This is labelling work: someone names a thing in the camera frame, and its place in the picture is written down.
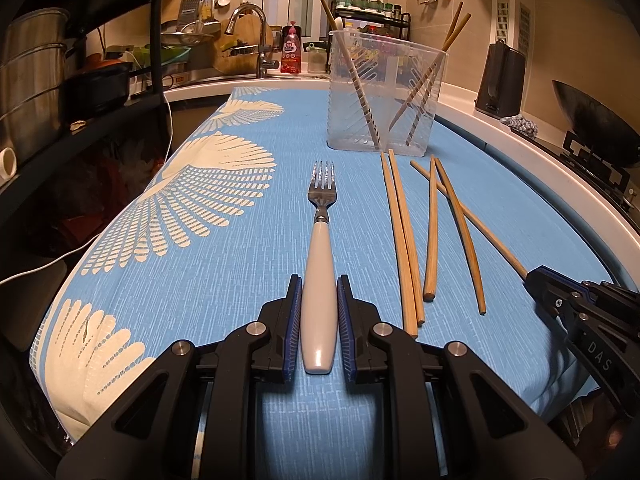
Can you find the person's right hand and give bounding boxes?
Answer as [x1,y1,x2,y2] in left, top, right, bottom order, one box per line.
[602,407,640,453]

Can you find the white wall vent grille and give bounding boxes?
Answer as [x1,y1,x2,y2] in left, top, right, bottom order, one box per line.
[495,0,511,43]
[517,2,532,46]

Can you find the stacked stainless steel pots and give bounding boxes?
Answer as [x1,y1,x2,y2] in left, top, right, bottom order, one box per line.
[0,7,71,161]

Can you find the black gas stove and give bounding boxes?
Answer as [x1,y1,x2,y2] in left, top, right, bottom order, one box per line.
[540,130,640,231]

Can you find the black spice rack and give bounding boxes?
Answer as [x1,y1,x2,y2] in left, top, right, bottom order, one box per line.
[331,5,412,41]

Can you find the red plastic bag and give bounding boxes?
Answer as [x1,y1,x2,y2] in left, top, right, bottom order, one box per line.
[95,145,168,221]

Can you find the black wok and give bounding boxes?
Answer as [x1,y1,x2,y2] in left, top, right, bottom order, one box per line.
[551,80,640,168]

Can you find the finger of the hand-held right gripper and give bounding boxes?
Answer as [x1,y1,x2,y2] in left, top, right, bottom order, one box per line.
[575,280,640,311]
[523,266,588,331]

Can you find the black pot with orange lid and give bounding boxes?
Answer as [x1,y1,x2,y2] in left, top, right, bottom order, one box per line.
[62,57,136,116]

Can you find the pink detergent bottle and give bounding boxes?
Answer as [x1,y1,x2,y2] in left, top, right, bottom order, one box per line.
[280,22,303,76]

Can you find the grey-blue dish cloth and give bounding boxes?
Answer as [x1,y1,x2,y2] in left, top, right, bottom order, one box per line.
[500,115,540,138]

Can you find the green plastic basin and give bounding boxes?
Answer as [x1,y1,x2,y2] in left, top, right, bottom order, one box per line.
[132,45,193,66]

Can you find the black electric kettle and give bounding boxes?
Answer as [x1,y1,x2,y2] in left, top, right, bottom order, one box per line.
[474,40,526,118]

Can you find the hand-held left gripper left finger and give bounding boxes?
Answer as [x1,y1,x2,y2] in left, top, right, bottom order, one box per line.
[55,274,304,480]

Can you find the small clear container green lid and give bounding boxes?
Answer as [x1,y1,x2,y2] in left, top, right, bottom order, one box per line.
[307,41,328,74]

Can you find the steel kitchen faucet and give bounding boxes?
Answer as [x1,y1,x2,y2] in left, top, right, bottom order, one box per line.
[224,4,280,79]

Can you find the black metal shelf rack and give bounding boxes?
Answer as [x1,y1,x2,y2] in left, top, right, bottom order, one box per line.
[0,0,216,241]

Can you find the row of green-lid spice jars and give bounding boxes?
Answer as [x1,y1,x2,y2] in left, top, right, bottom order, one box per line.
[336,0,403,15]

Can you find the fork with grey handle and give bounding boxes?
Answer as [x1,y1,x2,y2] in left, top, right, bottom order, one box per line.
[300,161,338,375]

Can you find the stainless steel sink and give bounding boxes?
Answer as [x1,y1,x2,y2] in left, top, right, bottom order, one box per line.
[165,72,326,86]

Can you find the clear plastic utensil holder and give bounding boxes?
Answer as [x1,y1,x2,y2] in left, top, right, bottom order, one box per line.
[326,29,447,155]

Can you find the wooden cutting board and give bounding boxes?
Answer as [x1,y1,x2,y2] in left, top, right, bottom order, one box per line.
[212,25,276,75]

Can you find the metal strainer bowl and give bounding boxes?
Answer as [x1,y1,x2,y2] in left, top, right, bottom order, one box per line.
[160,20,221,46]

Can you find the blue patterned tablecloth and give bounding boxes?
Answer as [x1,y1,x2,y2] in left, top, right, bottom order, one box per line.
[29,86,618,480]

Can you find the white cable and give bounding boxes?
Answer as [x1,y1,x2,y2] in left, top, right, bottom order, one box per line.
[0,50,175,286]

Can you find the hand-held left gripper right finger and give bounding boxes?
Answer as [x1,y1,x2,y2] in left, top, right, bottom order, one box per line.
[336,274,586,480]

